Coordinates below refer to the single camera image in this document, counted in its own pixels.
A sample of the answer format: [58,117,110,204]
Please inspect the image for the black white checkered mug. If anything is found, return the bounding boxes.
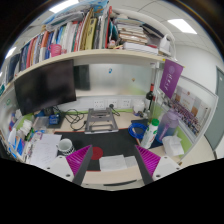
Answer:
[55,138,76,157]

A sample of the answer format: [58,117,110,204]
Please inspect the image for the flat round red coaster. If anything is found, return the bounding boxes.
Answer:
[91,146,105,161]

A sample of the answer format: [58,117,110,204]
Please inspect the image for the white paper sheets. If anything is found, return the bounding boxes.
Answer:
[29,133,63,169]

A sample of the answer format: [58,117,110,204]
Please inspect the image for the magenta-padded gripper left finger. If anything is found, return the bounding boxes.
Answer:
[44,144,95,186]

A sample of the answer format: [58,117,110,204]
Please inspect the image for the small blue box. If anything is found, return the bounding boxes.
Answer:
[48,114,62,127]

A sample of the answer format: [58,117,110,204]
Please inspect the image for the white drink bottle green cap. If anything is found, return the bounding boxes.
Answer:
[140,118,160,150]

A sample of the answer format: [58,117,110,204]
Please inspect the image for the white wall socket with plug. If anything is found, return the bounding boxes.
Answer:
[107,98,119,109]

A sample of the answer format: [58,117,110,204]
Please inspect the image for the white tissue packs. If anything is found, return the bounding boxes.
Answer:
[18,119,34,138]

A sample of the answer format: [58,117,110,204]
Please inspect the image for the grey metal laptop stand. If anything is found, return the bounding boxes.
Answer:
[84,107,120,135]

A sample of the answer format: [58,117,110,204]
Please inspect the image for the grey door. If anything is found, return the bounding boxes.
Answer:
[203,66,224,152]

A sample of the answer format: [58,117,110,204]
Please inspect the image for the tangled black cables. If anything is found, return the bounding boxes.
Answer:
[62,108,90,132]

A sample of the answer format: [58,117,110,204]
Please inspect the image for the black red-edged desk mat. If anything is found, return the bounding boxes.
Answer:
[53,128,158,173]

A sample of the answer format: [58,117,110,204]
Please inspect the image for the purple pennant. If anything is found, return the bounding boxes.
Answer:
[159,59,184,100]

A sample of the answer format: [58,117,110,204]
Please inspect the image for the coiled blue cable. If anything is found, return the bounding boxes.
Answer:
[128,122,149,140]

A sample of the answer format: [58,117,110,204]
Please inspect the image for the black computer monitor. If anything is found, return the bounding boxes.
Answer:
[13,59,78,117]

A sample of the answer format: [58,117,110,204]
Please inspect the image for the group photo poster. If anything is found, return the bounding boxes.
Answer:
[171,84,209,134]

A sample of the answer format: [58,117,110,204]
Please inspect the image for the beige shelf with books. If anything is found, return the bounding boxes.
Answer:
[3,1,178,88]

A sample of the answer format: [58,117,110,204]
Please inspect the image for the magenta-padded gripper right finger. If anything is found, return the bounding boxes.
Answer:
[134,144,183,186]

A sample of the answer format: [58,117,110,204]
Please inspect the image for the purple water jug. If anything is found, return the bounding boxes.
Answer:
[155,109,180,144]

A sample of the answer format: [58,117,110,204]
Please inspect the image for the dark wine bottle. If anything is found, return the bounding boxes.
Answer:
[145,83,155,111]

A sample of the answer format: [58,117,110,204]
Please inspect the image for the crumpled white tissue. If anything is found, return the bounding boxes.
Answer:
[162,134,185,158]

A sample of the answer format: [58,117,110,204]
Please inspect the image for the clear plastic box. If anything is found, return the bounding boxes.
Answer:
[33,116,51,132]

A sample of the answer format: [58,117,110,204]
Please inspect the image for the white lidded jar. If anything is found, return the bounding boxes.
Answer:
[132,99,146,116]

